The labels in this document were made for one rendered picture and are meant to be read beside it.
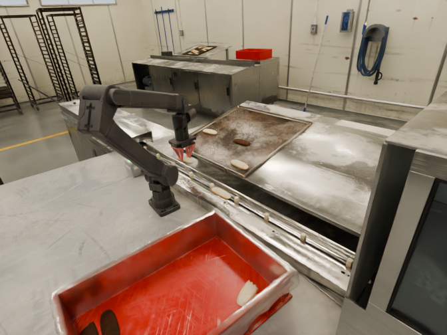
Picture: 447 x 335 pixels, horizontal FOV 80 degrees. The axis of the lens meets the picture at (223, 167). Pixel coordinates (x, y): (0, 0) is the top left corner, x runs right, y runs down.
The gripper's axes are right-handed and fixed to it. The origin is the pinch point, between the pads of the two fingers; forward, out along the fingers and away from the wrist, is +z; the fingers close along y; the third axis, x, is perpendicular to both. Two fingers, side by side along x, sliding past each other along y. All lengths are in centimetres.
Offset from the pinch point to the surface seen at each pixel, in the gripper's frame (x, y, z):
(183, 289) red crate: 45, 35, 11
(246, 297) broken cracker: 59, 26, 10
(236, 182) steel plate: 17.9, -12.8, 11.0
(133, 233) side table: 14.5, 34.1, 11.1
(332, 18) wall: -131, -371, -46
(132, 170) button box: -20.9, 16.2, 6.8
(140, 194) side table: -5.8, 20.7, 11.0
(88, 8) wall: -699, -228, -103
